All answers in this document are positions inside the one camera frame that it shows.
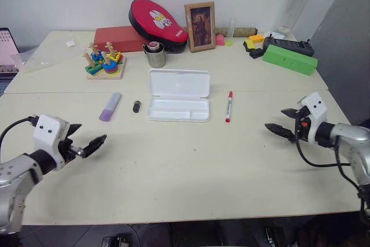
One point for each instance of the small pink cup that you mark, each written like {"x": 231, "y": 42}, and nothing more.
{"x": 220, "y": 39}

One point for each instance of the metal cup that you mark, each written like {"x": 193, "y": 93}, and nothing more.
{"x": 156, "y": 57}

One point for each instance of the green rectangular box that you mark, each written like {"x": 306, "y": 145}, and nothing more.
{"x": 289, "y": 60}

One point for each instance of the red and black oval case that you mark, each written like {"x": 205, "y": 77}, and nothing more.
{"x": 153, "y": 21}

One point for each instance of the small black sharpener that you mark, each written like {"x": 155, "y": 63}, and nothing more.
{"x": 137, "y": 106}

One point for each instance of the yellow and black block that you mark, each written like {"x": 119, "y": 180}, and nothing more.
{"x": 249, "y": 45}

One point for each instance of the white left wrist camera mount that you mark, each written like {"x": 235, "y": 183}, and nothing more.
{"x": 47, "y": 137}

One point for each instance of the wooden shape stacking toy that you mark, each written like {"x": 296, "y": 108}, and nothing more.
{"x": 105, "y": 64}

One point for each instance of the laptop with pink screen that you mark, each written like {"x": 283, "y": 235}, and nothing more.
{"x": 7, "y": 53}

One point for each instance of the clear glass tube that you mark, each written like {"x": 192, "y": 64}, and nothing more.
{"x": 232, "y": 28}

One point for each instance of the black building block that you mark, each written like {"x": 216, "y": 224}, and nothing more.
{"x": 256, "y": 53}

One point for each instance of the clear plastic bag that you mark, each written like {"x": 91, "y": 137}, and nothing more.
{"x": 46, "y": 53}

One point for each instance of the white crumpled paper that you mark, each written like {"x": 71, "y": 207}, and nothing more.
{"x": 274, "y": 34}

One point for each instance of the red rectangular box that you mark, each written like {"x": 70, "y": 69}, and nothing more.
{"x": 115, "y": 38}

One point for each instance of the white open pencil case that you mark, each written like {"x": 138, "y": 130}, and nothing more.
{"x": 178, "y": 96}

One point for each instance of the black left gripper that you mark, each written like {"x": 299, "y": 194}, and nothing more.
{"x": 68, "y": 149}

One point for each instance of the tall clear bottle green cap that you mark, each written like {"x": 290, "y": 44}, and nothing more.
{"x": 295, "y": 7}

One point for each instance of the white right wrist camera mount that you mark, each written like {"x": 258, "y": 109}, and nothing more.
{"x": 316, "y": 111}

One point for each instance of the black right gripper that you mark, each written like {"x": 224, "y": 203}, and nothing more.
{"x": 302, "y": 128}

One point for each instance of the small green lid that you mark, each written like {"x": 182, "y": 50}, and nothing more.
{"x": 229, "y": 43}

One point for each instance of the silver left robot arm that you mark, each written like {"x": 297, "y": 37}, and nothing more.
{"x": 17, "y": 171}

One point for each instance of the red whiteboard marker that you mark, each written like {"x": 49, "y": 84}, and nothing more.
{"x": 229, "y": 106}

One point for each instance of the wooden picture frame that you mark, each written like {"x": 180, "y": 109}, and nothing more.
{"x": 200, "y": 25}

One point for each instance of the red tape roll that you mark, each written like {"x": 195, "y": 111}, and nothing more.
{"x": 153, "y": 46}

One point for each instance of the yellow building brick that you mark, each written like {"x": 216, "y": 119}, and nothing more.
{"x": 256, "y": 38}

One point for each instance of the black remote controller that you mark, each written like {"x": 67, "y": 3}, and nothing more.
{"x": 292, "y": 45}

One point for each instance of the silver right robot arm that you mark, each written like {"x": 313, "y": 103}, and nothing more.
{"x": 351, "y": 143}

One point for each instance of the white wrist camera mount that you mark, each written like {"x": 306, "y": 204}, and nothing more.
{"x": 47, "y": 137}
{"x": 316, "y": 111}

